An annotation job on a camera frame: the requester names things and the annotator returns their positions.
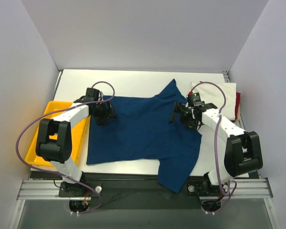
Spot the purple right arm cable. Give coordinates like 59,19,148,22
189,81,238,212

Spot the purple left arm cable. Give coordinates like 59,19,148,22
15,81,115,213

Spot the red folded t shirt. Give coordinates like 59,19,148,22
235,92,241,121

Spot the white folded t shirt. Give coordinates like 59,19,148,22
194,83,238,121

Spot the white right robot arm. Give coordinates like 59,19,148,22
170,93,263,195

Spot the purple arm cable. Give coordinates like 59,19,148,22
15,81,115,213
189,81,238,212

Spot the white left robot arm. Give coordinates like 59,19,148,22
35,88,117,197

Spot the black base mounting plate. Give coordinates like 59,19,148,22
56,173,223,211

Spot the aluminium frame rail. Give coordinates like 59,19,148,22
17,179,273,200

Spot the blue t shirt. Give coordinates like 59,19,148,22
86,80,202,193

